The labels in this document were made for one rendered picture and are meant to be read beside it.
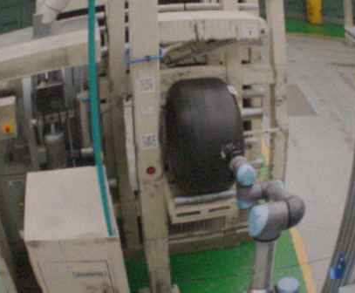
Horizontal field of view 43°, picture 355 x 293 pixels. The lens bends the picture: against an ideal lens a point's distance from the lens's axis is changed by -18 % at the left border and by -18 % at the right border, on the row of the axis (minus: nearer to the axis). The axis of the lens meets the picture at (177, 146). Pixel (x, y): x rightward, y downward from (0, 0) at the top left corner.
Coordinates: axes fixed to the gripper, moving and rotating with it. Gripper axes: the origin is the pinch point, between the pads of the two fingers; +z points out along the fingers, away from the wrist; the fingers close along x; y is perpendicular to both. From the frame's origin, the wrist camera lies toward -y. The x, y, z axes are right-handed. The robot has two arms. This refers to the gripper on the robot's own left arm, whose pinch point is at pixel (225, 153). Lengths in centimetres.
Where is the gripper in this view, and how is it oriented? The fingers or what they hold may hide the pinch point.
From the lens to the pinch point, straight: 246.5
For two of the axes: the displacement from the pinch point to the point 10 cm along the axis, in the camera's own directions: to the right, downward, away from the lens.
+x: -9.8, 1.2, -1.6
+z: -1.9, -3.3, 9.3
